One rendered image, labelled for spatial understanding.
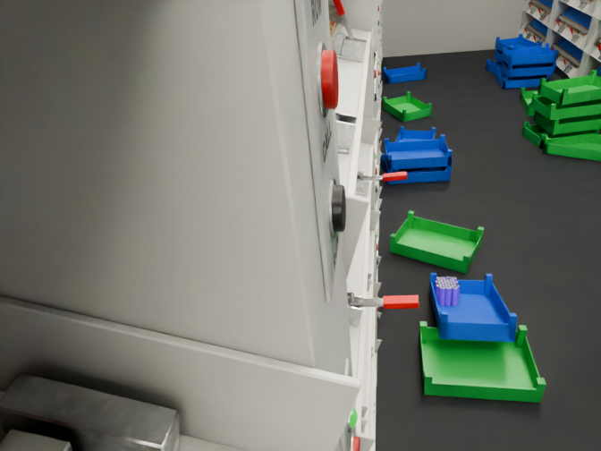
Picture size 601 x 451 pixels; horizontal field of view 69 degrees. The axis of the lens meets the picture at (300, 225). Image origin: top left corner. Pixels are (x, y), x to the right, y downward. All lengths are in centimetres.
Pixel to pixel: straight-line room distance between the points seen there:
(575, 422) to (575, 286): 53
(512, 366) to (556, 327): 23
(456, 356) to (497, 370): 11
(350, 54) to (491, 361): 107
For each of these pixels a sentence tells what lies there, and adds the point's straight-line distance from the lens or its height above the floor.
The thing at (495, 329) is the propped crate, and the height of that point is 13.
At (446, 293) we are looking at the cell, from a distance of 151.
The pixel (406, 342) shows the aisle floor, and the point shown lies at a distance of 146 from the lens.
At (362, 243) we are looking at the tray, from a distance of 58.
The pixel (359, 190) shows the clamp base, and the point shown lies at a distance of 68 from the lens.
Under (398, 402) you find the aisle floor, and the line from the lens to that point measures 133.
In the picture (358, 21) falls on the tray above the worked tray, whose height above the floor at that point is 97.
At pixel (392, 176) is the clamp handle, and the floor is 78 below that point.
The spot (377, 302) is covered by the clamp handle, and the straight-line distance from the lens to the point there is 46.
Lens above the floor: 111
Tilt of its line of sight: 34 degrees down
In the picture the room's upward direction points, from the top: 8 degrees counter-clockwise
